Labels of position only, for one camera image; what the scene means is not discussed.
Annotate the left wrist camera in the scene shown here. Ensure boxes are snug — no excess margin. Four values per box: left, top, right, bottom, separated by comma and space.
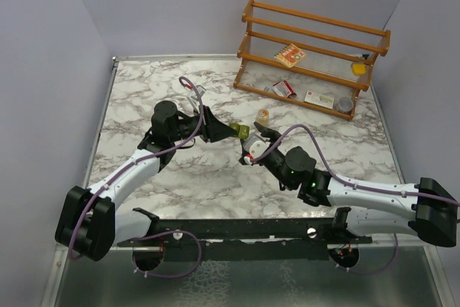
185, 85, 206, 112

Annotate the grey round container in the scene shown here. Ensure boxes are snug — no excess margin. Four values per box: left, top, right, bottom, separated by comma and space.
335, 97, 354, 114

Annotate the white green medicine box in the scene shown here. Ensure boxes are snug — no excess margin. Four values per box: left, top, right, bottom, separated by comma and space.
304, 91, 334, 109

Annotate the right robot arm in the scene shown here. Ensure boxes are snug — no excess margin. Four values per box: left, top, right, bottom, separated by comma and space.
239, 124, 459, 248

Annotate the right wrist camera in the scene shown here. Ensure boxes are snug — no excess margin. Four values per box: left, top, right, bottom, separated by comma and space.
241, 134, 270, 161

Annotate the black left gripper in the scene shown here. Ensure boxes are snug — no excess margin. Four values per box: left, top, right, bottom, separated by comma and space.
170, 105, 238, 143

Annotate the green pill organizer box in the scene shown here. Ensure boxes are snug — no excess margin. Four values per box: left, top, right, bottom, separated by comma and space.
229, 123, 250, 140

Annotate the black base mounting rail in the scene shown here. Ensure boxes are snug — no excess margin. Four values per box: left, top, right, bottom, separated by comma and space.
118, 210, 372, 262

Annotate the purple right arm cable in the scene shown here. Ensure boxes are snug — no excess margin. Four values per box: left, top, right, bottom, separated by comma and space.
251, 124, 460, 275

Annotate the orange snack packet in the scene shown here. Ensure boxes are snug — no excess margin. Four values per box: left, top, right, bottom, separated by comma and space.
274, 44, 307, 68

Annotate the clear pill bottle gold lid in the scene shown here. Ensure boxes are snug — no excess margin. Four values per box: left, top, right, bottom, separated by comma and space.
255, 109, 270, 127

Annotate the red white medicine packet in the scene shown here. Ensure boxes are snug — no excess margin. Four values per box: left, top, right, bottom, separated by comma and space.
272, 81, 297, 98

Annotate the yellow lid container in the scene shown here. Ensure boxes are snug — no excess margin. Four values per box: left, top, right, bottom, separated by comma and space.
351, 63, 367, 76

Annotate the wooden shelf rack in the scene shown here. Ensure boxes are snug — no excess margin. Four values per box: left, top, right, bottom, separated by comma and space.
233, 0, 391, 121

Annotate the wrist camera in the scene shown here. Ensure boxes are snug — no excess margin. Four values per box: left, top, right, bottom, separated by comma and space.
241, 134, 270, 161
185, 85, 206, 112

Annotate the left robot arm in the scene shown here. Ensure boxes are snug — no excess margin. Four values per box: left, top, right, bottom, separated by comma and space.
55, 101, 236, 261

